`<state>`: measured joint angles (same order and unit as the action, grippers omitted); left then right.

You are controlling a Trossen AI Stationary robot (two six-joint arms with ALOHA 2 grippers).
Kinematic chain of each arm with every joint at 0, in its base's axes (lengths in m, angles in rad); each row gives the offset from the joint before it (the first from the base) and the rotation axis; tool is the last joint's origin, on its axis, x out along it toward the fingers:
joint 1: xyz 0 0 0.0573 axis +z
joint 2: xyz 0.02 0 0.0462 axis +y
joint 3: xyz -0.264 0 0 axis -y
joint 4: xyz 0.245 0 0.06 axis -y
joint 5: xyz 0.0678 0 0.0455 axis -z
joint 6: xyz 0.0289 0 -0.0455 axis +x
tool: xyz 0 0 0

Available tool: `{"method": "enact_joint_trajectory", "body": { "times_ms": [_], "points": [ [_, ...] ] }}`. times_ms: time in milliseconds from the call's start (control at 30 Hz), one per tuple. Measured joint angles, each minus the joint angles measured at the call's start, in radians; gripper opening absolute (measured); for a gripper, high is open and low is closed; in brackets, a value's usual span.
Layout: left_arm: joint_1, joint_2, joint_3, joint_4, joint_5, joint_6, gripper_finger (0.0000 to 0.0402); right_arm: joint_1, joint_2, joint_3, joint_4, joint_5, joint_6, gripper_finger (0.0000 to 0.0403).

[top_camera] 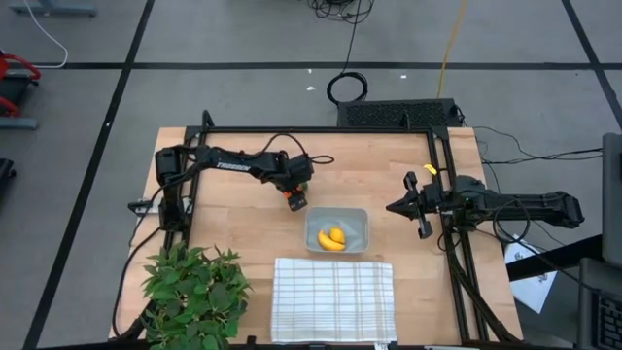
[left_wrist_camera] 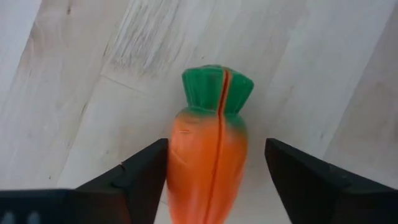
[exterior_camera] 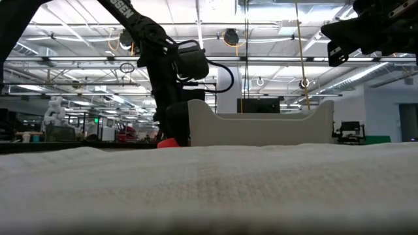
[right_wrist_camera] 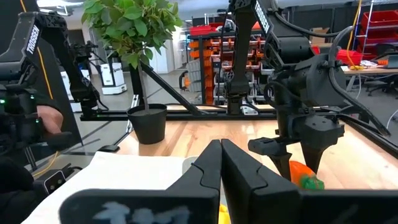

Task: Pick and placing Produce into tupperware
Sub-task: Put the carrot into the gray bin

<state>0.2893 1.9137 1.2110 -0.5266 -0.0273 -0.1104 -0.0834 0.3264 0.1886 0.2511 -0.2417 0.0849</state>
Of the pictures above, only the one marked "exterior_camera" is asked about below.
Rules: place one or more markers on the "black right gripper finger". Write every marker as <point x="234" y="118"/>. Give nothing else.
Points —
<point x="337" y="55"/>
<point x="346" y="34"/>

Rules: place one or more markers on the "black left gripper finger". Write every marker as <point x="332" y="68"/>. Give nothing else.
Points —
<point x="161" y="125"/>
<point x="178" y="124"/>

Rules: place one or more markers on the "red tomato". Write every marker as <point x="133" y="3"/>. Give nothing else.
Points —
<point x="167" y="143"/>

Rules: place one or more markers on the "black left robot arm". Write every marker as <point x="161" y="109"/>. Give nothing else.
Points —
<point x="137" y="23"/>

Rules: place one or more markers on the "red cart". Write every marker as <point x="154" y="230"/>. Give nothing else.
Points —
<point x="125" y="134"/>

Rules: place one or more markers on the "white pillar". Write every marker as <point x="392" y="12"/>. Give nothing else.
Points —
<point x="228" y="98"/>

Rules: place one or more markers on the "white checked cloth towel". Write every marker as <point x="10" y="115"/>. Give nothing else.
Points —
<point x="209" y="189"/>

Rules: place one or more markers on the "black standing desk workstation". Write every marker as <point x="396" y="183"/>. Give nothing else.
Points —
<point x="351" y="127"/>

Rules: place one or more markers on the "black monitor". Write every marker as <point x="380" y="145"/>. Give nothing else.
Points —
<point x="258" y="106"/>

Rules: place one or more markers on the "white plastic bin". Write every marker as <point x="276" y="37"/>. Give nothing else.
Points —
<point x="261" y="132"/>

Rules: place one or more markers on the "green board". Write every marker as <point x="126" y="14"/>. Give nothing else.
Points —
<point x="377" y="140"/>

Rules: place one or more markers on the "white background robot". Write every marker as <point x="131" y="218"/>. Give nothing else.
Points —
<point x="54" y="112"/>

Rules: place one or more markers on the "teal cup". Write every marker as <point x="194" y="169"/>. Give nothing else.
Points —
<point x="36" y="138"/>

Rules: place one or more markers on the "white cup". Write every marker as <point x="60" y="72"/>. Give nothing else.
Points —
<point x="26" y="137"/>

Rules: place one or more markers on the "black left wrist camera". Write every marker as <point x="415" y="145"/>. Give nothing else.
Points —
<point x="192" y="60"/>

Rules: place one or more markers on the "black table frame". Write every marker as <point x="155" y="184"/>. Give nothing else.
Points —
<point x="65" y="147"/>

